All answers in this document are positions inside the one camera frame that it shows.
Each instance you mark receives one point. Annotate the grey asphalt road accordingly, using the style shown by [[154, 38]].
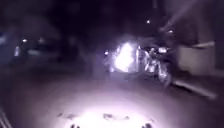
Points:
[[100, 96]]

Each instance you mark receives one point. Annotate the pale low wall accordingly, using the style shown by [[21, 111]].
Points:
[[196, 58]]

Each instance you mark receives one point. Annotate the pale concrete kerb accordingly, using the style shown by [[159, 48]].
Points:
[[195, 88]]

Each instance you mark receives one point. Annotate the robot's own part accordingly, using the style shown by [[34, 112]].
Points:
[[147, 126], [75, 126]]

